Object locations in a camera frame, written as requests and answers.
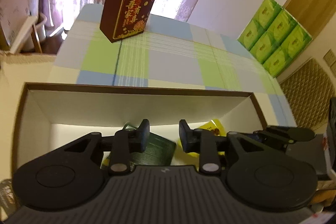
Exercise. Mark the dark green snack pouch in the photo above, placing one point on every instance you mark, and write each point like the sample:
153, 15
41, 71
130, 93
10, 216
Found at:
159, 151

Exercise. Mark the checkered tablecloth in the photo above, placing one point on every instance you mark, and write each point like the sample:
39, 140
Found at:
169, 54

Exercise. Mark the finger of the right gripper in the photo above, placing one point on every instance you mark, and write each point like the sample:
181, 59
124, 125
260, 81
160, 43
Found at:
272, 140
292, 133

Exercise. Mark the green tissue pack bundle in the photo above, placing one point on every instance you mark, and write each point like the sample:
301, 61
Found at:
274, 37

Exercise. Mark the brown cardboard storage box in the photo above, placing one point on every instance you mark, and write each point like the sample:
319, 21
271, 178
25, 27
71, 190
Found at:
52, 115

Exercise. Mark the red gift paper bag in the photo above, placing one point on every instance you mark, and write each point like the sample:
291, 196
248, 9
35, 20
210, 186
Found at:
124, 18

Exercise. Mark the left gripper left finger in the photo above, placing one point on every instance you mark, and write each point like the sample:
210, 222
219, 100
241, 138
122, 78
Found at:
125, 142

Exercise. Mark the pale pink cardboard sheet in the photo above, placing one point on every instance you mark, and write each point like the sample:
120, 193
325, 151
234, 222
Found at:
13, 15

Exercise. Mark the quilted beige cushion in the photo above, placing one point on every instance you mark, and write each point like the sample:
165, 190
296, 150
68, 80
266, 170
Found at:
308, 91

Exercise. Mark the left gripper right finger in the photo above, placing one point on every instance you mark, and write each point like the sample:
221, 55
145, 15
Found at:
195, 141

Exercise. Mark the yellow snack packet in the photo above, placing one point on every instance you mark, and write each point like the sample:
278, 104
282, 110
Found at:
207, 134

